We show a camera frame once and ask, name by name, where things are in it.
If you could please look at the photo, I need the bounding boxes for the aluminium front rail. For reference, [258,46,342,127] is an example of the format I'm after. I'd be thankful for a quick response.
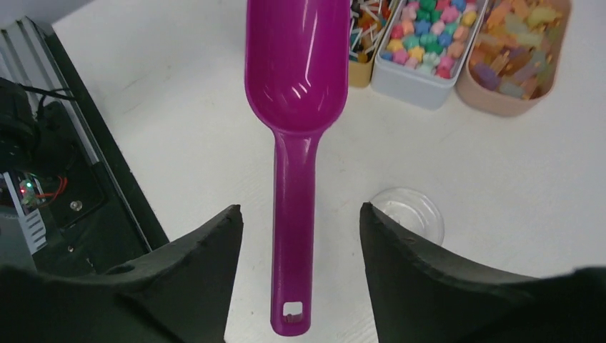
[1,17,101,164]

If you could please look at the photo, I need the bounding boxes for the purple plastic scoop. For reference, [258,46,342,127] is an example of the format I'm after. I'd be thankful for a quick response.
[244,0,350,337]

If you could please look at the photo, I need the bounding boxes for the clear plastic cup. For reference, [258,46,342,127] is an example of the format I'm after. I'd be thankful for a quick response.
[370,187,444,246]

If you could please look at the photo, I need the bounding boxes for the yellow tin of lollipops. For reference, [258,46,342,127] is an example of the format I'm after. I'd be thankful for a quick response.
[349,0,400,88]

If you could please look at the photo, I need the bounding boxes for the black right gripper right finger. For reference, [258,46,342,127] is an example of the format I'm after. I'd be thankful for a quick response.
[359,202,605,342]

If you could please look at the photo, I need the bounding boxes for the right controller board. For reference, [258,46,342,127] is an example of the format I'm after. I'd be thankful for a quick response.
[1,171,46,255]

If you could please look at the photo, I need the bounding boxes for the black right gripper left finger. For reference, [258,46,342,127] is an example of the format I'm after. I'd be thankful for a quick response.
[1,204,244,342]

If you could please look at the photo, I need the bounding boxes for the pink tin of gummy candies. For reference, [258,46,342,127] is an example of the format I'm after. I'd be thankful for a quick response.
[455,1,572,116]

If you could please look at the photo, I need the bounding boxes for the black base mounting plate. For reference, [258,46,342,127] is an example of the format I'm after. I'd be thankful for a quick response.
[21,19,169,277]

